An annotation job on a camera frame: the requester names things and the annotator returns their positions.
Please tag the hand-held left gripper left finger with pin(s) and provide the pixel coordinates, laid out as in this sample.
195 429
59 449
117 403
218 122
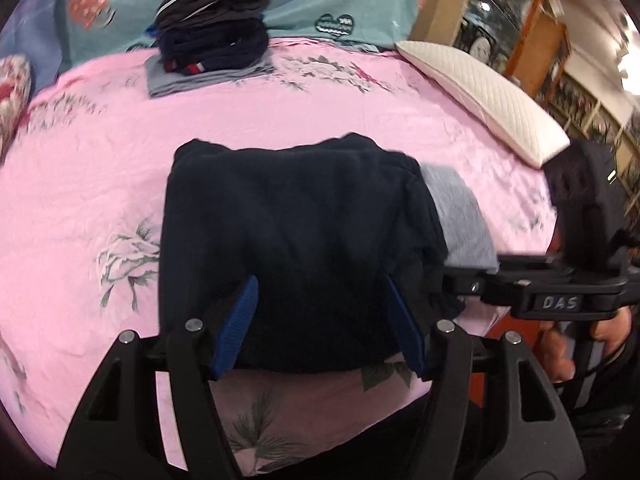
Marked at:
235 330

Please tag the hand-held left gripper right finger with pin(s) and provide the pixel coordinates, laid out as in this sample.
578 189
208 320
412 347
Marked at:
406 332

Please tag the pink floral bedsheet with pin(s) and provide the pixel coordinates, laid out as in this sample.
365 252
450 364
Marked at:
100 160

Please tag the navy red-striped folded garment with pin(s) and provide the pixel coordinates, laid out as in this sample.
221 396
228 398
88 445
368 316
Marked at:
220 45

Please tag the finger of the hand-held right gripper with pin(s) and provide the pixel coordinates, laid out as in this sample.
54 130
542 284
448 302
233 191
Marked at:
475 285

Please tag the wooden display cabinet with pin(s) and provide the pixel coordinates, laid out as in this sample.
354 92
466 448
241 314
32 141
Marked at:
440 0

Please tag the red floral pillow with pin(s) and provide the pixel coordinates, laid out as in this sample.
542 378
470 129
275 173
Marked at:
12 90

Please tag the person's dark clothing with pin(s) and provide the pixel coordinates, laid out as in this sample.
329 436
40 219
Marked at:
610 440

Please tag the blue plaid sheet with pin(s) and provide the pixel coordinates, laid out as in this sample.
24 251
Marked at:
35 25

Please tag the light grey-blue folded garment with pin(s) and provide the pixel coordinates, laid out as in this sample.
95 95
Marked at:
170 85

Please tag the white quilted pillow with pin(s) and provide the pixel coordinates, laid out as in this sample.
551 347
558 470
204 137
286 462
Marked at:
490 95

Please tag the teal heart-print sheet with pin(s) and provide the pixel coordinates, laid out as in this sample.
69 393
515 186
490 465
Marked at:
350 5

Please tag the person's right hand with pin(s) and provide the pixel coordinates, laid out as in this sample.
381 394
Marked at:
555 355

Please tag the navy blue pants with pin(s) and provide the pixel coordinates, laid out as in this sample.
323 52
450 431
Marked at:
300 240

